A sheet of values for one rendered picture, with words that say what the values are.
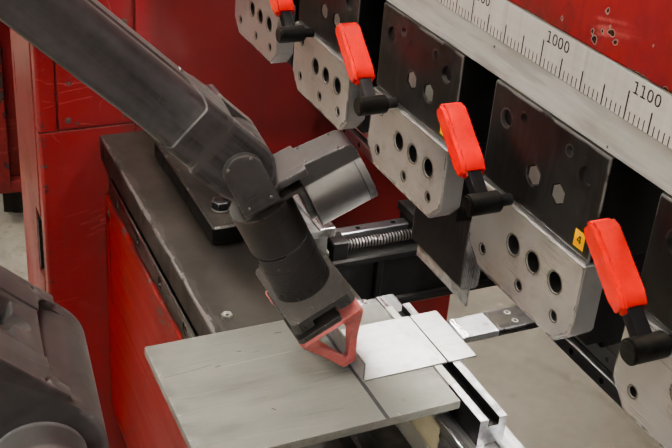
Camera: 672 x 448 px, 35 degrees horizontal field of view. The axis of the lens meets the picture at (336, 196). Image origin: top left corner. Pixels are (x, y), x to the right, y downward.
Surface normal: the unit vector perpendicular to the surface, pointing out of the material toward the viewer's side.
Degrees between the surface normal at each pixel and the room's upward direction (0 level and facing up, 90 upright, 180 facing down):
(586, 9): 90
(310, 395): 0
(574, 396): 0
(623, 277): 39
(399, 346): 0
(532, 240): 90
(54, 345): 23
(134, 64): 87
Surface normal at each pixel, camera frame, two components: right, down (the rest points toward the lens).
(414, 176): -0.91, 0.14
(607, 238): 0.32, -0.40
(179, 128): 0.09, 0.33
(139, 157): 0.07, -0.88
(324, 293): -0.35, -0.73
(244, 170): 0.30, 0.44
